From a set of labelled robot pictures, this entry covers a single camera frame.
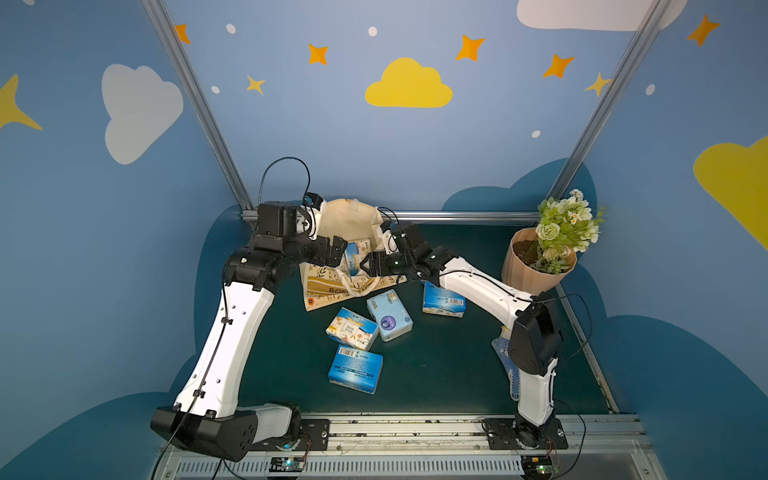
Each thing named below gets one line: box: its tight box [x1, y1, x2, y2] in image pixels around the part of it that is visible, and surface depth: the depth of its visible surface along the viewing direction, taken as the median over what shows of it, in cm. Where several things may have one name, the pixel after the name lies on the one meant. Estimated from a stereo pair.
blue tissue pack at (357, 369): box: [328, 345, 384, 395], surface depth 81 cm
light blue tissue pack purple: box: [366, 289, 414, 342], surface depth 93 cm
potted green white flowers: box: [501, 189, 607, 295], surface depth 86 cm
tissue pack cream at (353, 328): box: [325, 307, 379, 351], surface depth 88 cm
